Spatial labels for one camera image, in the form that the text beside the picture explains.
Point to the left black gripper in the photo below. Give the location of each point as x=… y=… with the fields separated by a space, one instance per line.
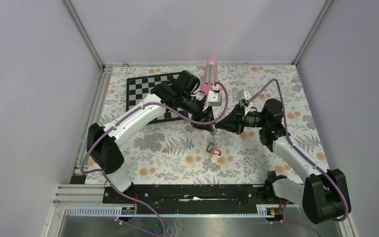
x=206 y=116

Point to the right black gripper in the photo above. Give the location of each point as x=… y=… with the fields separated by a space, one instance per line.
x=234 y=122

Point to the keyring with coloured key tags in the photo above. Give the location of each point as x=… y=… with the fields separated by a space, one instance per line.
x=212 y=148

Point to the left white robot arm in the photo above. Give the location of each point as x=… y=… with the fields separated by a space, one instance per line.
x=104 y=141

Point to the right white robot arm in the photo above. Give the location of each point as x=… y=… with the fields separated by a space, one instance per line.
x=323 y=194

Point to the pink metronome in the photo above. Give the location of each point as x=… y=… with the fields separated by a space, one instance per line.
x=210 y=76

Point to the floral table mat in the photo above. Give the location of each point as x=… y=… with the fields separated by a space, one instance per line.
x=174 y=152

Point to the black white chessboard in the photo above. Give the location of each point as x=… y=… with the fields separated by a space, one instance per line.
x=138 y=88

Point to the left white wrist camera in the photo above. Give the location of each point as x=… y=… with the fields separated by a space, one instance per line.
x=213 y=98

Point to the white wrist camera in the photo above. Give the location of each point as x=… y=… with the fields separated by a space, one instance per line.
x=243 y=98
x=213 y=98

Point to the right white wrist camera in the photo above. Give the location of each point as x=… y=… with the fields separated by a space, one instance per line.
x=243 y=98

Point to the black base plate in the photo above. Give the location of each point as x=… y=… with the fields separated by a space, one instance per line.
x=180 y=195

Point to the grey slotted cable duct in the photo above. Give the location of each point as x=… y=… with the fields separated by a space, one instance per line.
x=168 y=211

